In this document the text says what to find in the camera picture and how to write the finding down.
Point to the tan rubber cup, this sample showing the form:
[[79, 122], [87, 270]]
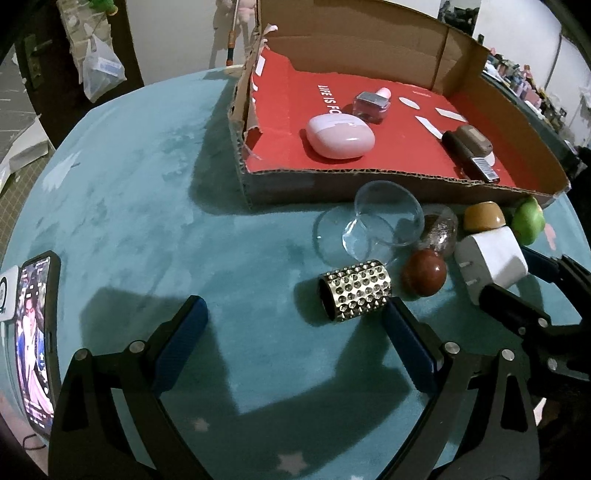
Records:
[[482, 217]]

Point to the glitter jar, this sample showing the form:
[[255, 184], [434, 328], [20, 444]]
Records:
[[438, 230]]

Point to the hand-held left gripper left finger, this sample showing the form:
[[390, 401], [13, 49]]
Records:
[[184, 330]]

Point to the dark cloth table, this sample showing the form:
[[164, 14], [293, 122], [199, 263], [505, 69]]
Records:
[[568, 134]]

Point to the green toy fruit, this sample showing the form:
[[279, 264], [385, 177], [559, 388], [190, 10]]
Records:
[[528, 221]]

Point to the smartphone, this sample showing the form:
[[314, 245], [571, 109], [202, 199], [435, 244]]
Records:
[[34, 346]]

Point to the pale pink earbud case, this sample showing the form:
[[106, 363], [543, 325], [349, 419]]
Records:
[[337, 136]]

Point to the white charger plug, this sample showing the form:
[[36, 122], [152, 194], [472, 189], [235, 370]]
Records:
[[489, 258]]

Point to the red printed paper liner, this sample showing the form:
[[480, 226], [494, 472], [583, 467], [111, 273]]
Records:
[[286, 106]]

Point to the white plastic bag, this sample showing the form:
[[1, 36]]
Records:
[[101, 69]]

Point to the white foam sheet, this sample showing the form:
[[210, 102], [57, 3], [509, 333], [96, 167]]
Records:
[[23, 152]]

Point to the dark brown door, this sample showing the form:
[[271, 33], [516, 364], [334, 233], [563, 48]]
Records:
[[60, 108]]

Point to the brown square case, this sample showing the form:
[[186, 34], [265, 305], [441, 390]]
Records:
[[473, 138]]

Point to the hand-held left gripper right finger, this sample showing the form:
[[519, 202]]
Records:
[[411, 341]]

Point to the red-brown ball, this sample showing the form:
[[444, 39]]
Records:
[[422, 272]]

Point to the wall mirror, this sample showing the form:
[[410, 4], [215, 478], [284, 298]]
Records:
[[459, 14]]

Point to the pink plush toy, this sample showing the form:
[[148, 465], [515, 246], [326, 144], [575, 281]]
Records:
[[244, 9]]

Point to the white stick with orange tip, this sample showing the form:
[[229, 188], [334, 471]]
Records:
[[232, 37]]

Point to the cardboard box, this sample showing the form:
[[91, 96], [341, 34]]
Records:
[[360, 46]]

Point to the white metal rack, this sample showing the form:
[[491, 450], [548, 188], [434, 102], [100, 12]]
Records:
[[555, 64]]

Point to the gold studded cuff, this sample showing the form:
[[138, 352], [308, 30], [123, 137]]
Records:
[[360, 290]]

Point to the row of small trinkets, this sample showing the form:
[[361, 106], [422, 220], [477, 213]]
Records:
[[526, 78]]

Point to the green plush toy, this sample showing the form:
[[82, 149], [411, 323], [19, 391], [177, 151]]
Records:
[[104, 4]]

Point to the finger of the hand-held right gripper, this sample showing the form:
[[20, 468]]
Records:
[[538, 265], [503, 304]]

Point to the pink nail polish bottle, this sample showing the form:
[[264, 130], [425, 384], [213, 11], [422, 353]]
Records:
[[369, 108]]

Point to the clear glass cup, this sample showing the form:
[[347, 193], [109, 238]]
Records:
[[392, 207]]

